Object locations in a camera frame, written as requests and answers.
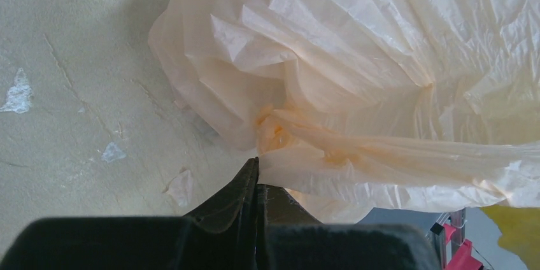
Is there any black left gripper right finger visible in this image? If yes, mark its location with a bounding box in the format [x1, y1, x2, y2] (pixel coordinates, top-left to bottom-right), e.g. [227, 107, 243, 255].
[257, 185, 441, 269]

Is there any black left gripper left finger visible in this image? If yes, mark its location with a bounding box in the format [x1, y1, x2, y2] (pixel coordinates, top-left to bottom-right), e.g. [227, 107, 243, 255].
[1, 158, 259, 269]

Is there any translucent banana print plastic bag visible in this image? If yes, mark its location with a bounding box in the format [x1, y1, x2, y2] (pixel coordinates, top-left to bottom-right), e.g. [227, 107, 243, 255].
[148, 0, 539, 223]

